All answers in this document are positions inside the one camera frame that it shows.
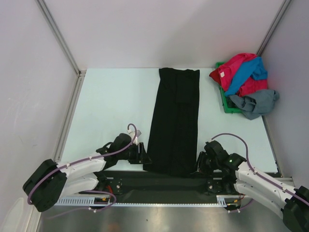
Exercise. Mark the left aluminium corner post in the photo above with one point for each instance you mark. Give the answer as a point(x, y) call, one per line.
point(58, 35)

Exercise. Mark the aluminium frame rail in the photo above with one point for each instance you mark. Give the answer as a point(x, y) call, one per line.
point(286, 181)

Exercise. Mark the black t shirt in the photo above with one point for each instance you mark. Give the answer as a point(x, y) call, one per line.
point(172, 144)

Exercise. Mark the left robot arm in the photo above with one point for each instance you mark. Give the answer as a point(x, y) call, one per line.
point(52, 180)

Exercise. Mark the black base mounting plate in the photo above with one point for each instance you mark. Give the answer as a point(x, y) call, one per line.
point(142, 185)

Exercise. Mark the right aluminium corner post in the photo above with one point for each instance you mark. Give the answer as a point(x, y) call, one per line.
point(274, 25)

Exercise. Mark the white slotted cable duct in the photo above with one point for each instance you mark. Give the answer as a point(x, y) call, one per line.
point(154, 201)

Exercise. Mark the pink t shirt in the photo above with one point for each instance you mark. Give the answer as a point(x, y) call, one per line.
point(224, 73)

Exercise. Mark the grey t shirt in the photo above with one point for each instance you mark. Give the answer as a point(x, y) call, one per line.
point(256, 104)

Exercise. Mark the aluminium corner post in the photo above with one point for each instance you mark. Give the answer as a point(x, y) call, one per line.
point(58, 35)
point(274, 25)

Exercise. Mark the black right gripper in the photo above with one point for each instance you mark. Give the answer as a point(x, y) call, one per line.
point(200, 168)

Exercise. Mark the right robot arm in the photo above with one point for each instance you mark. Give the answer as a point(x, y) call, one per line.
point(232, 174)

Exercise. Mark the blue t shirt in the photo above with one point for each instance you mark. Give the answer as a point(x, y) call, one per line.
point(250, 77)

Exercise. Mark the green plastic bin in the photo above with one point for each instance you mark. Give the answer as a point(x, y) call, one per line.
point(228, 106)

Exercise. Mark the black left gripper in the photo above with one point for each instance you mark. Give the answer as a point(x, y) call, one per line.
point(141, 157)

